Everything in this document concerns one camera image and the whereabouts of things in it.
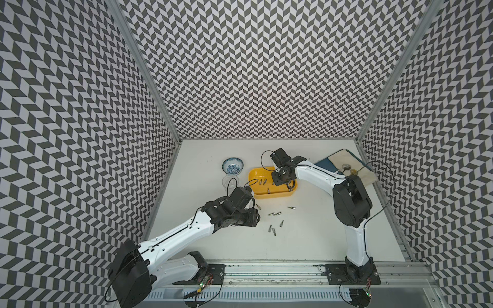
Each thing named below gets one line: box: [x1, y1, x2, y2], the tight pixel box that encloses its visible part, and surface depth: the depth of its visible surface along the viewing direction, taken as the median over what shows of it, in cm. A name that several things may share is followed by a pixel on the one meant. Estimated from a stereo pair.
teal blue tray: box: [314, 148, 379, 182], surface depth 107 cm
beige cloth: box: [327, 149, 379, 187], surface depth 107 cm
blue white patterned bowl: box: [222, 157, 244, 176], surface depth 107 cm
